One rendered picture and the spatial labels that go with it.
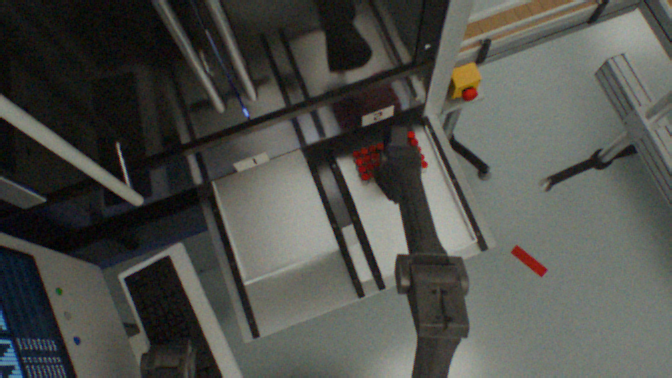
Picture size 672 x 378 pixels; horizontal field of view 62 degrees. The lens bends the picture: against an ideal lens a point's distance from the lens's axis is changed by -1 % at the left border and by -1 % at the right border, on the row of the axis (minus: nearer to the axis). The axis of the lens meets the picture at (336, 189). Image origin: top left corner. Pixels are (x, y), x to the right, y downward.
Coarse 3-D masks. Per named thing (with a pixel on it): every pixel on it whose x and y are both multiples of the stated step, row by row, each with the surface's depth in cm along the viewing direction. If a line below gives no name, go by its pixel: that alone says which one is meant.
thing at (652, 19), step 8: (648, 0) 162; (656, 0) 159; (664, 0) 158; (640, 8) 167; (648, 8) 164; (656, 8) 160; (664, 8) 157; (648, 16) 165; (656, 16) 161; (664, 16) 158; (648, 24) 166; (656, 24) 163; (664, 24) 159; (656, 32) 164; (664, 32) 161; (664, 40) 162; (664, 48) 163
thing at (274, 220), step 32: (288, 160) 155; (224, 192) 153; (256, 192) 153; (288, 192) 153; (224, 224) 147; (256, 224) 150; (288, 224) 150; (320, 224) 150; (256, 256) 148; (288, 256) 148; (320, 256) 147
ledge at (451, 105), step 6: (480, 90) 159; (462, 96) 158; (480, 96) 158; (444, 102) 158; (450, 102) 158; (456, 102) 158; (462, 102) 158; (468, 102) 158; (474, 102) 159; (444, 108) 158; (450, 108) 158; (456, 108) 158
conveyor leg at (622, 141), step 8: (664, 96) 177; (656, 104) 182; (664, 104) 177; (648, 112) 187; (656, 112) 183; (664, 112) 180; (648, 120) 188; (656, 120) 187; (624, 136) 205; (616, 144) 212; (624, 144) 208; (600, 152) 226; (608, 152) 219; (616, 152) 216; (600, 160) 227; (608, 160) 225
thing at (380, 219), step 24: (432, 144) 152; (432, 168) 153; (360, 192) 152; (432, 192) 151; (360, 216) 146; (384, 216) 149; (432, 216) 149; (456, 216) 148; (384, 240) 147; (456, 240) 147; (384, 264) 146
